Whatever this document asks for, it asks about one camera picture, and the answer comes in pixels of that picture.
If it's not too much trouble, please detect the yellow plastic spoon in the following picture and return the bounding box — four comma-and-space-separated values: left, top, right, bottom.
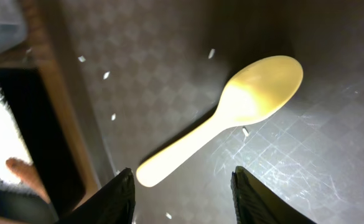
136, 55, 303, 187

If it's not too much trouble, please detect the orange carrot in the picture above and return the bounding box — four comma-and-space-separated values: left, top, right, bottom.
6, 157, 51, 203

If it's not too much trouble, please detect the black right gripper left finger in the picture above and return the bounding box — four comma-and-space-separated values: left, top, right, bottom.
57, 168, 136, 224

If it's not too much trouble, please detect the black waste tray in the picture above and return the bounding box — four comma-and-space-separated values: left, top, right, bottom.
0, 68, 86, 223

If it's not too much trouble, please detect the clear plastic waste bin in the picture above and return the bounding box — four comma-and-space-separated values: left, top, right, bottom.
0, 0, 27, 54

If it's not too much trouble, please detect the white rice pile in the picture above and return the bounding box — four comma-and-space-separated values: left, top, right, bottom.
0, 87, 32, 185

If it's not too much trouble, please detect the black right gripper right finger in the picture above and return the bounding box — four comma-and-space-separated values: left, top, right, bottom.
230, 166, 314, 224

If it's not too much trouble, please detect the dark brown serving tray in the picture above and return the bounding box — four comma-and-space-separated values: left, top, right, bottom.
41, 0, 364, 224

